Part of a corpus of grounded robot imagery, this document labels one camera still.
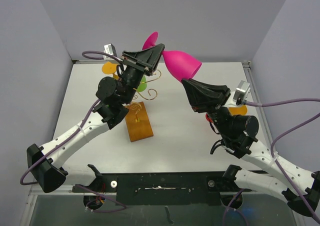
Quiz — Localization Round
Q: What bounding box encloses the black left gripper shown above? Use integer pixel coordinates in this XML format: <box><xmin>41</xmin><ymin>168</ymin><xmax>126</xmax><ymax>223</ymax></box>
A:
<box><xmin>119</xmin><ymin>43</ymin><xmax>164</xmax><ymax>104</ymax></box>

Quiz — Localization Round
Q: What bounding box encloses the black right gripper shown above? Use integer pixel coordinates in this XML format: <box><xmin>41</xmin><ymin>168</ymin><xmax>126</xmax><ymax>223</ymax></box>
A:
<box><xmin>181</xmin><ymin>76</ymin><xmax>233</xmax><ymax>137</ymax></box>

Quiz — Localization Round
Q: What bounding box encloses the green plastic wine glass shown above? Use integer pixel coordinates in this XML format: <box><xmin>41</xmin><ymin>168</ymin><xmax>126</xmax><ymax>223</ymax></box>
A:
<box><xmin>136</xmin><ymin>75</ymin><xmax>147</xmax><ymax>93</ymax></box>

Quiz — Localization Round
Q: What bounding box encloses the pink plastic wine glass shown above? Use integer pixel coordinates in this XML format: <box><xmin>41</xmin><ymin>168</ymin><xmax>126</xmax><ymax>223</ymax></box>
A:
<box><xmin>142</xmin><ymin>31</ymin><xmax>203</xmax><ymax>83</ymax></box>

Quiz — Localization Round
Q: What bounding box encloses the orange plastic wine glass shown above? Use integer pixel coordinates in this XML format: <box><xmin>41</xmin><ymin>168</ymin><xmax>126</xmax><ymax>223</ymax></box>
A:
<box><xmin>101</xmin><ymin>61</ymin><xmax>120</xmax><ymax>80</ymax></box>
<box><xmin>228</xmin><ymin>105</ymin><xmax>248</xmax><ymax>116</ymax></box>

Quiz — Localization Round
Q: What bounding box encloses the red plastic wine glass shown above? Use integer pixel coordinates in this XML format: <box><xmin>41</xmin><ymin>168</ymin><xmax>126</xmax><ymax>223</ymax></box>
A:
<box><xmin>205</xmin><ymin>113</ymin><xmax>213</xmax><ymax>123</ymax></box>

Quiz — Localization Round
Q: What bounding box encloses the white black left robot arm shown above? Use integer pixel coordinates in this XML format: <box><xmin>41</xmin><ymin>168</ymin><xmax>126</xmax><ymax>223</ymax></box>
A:
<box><xmin>26</xmin><ymin>43</ymin><xmax>165</xmax><ymax>193</ymax></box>

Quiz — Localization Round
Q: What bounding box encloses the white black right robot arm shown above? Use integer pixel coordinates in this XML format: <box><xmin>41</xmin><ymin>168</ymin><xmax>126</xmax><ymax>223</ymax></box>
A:
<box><xmin>181</xmin><ymin>79</ymin><xmax>320</xmax><ymax>218</ymax></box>

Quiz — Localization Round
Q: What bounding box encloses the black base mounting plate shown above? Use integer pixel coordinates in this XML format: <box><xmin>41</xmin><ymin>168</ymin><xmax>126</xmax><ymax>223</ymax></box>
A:
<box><xmin>87</xmin><ymin>171</ymin><xmax>240</xmax><ymax>206</ymax></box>

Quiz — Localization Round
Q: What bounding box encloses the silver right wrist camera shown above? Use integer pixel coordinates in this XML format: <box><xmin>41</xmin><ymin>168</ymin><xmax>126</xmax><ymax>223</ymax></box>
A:
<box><xmin>223</xmin><ymin>80</ymin><xmax>251</xmax><ymax>108</ymax></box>

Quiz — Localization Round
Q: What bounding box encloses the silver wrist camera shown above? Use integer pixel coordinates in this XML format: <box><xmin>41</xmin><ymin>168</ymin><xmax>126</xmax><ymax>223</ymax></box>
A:
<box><xmin>103</xmin><ymin>43</ymin><xmax>117</xmax><ymax>61</ymax></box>
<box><xmin>223</xmin><ymin>80</ymin><xmax>251</xmax><ymax>108</ymax></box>

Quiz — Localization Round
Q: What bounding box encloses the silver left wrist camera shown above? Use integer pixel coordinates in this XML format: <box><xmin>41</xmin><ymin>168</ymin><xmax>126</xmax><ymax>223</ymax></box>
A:
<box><xmin>103</xmin><ymin>43</ymin><xmax>117</xmax><ymax>61</ymax></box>

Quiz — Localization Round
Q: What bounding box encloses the aluminium frame rail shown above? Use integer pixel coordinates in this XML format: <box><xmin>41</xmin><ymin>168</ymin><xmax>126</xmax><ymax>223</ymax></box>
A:
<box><xmin>241</xmin><ymin>60</ymin><xmax>300</xmax><ymax>194</ymax></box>

